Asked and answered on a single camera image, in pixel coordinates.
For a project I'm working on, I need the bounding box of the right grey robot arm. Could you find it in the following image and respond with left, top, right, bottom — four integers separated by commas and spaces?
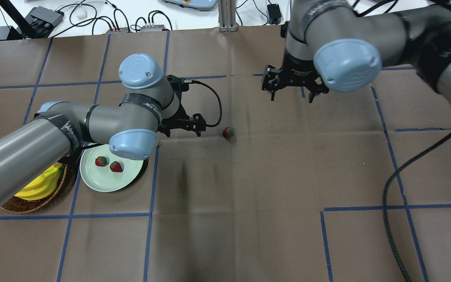
262, 0, 451, 102

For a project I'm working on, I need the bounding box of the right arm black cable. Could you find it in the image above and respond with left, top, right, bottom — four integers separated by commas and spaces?
382, 119, 451, 282

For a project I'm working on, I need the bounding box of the aluminium frame post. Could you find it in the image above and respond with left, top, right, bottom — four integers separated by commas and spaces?
218, 0, 238, 33

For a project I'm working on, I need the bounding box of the brown wicker basket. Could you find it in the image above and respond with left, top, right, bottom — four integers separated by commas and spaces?
0, 163, 70, 215

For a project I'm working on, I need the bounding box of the strawberry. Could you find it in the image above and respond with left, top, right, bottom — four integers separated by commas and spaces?
109, 161, 123, 173
222, 127, 236, 138
94, 156, 109, 167

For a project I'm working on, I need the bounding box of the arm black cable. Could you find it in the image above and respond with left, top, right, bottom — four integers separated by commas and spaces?
184, 80, 223, 128
382, 119, 451, 282

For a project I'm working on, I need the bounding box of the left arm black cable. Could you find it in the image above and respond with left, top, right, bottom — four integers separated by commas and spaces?
184, 80, 223, 128

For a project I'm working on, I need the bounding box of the black power adapter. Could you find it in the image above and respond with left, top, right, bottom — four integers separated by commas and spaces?
267, 3, 282, 25

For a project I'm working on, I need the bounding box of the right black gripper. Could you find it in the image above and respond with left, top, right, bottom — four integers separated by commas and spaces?
262, 53, 329, 103

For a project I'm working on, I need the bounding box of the black box device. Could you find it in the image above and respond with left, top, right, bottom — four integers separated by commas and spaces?
25, 6, 65, 27

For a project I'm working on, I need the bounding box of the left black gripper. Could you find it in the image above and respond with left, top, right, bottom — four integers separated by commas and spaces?
157, 75, 206, 138

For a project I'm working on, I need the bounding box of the yellow banana bunch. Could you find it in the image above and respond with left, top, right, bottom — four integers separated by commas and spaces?
14, 163, 64, 201

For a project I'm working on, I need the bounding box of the light green plate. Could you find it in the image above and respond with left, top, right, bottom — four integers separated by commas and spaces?
80, 145, 146, 192

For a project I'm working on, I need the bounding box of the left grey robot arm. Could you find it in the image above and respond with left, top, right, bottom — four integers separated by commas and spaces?
0, 53, 207, 207

